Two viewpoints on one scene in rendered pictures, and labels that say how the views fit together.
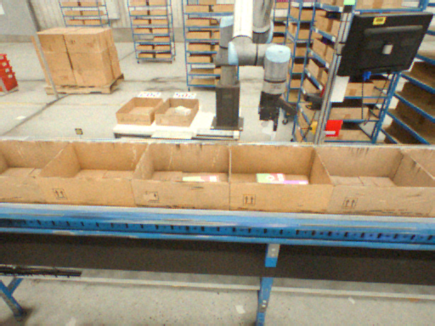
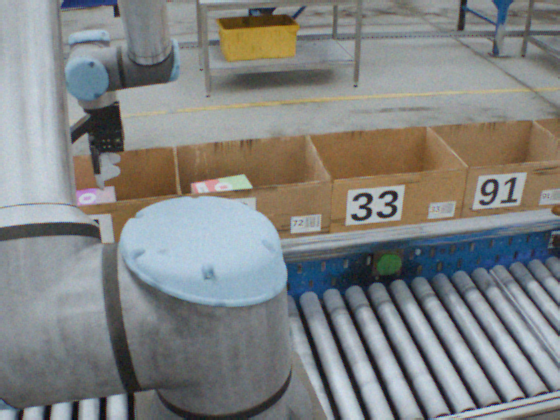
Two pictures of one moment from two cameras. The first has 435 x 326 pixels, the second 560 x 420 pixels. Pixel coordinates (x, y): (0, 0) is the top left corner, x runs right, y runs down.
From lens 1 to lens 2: 2.46 m
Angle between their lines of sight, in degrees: 113
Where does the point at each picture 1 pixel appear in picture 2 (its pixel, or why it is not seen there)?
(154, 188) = (276, 148)
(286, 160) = not seen: hidden behind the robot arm
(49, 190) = (413, 146)
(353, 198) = not seen: hidden behind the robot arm
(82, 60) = not seen: outside the picture
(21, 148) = (546, 175)
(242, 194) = (158, 165)
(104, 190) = (342, 149)
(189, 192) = (229, 157)
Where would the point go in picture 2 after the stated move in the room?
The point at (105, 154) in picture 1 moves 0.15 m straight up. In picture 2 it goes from (412, 193) to (418, 144)
